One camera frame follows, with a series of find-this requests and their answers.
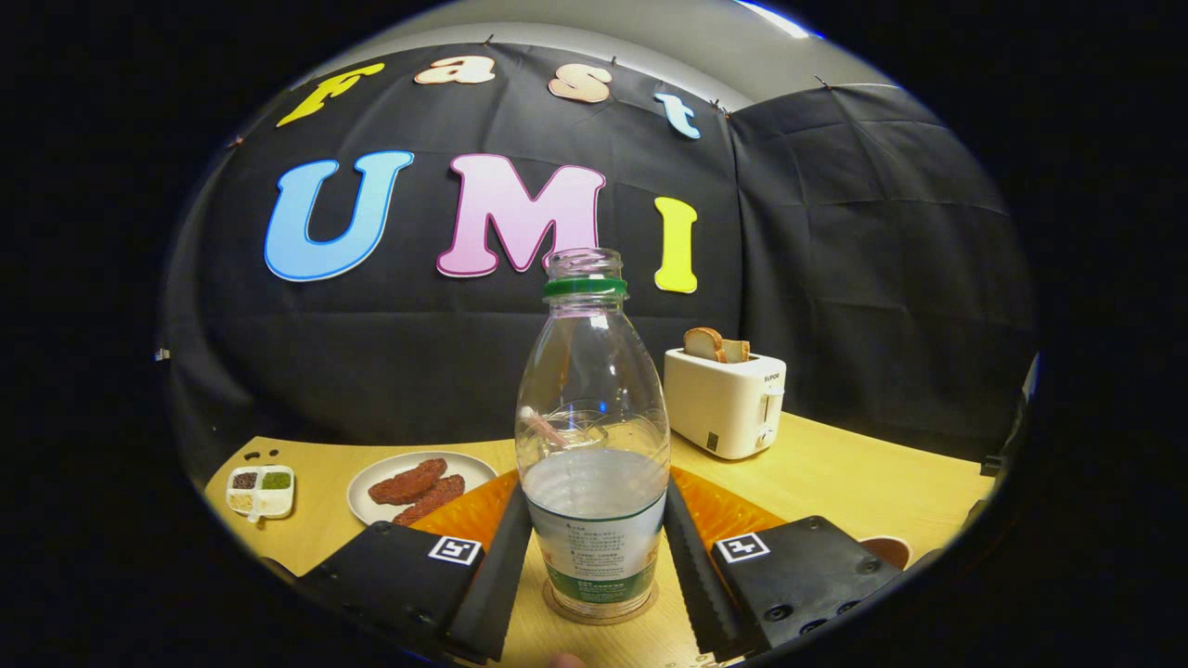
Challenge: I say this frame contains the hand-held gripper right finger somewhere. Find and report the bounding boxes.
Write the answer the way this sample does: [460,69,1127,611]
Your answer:
[663,467,903,662]

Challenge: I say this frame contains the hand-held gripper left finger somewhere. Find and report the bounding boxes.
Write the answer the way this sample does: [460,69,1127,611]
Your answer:
[295,470,536,665]

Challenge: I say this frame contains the round wooden coaster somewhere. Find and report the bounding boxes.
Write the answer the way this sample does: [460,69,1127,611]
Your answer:
[541,580,660,626]

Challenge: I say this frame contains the clear plastic juice bottle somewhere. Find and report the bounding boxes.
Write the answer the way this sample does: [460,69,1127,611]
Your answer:
[515,248,671,621]

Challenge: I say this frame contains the beige cup with wooden handle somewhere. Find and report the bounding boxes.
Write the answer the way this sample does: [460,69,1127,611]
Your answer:
[859,535,915,570]

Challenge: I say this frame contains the brown meat patty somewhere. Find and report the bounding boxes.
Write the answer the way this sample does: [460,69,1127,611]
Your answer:
[392,474,467,528]
[368,458,448,507]

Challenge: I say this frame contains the white round plate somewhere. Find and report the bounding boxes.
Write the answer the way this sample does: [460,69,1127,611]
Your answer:
[346,451,499,528]

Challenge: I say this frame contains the wooden table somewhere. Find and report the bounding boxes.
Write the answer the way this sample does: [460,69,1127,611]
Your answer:
[204,408,999,668]

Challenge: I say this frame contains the thin brown stick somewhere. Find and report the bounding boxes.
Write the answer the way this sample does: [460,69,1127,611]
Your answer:
[522,408,569,448]

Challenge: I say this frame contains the white toaster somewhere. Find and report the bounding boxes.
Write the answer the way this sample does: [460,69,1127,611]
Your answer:
[663,347,788,461]

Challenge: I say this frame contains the white compartment seasoning tray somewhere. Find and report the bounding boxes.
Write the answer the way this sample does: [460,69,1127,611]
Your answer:
[226,464,296,522]

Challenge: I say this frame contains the black backdrop cloth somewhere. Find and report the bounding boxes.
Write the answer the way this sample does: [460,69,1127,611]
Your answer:
[158,42,1036,465]

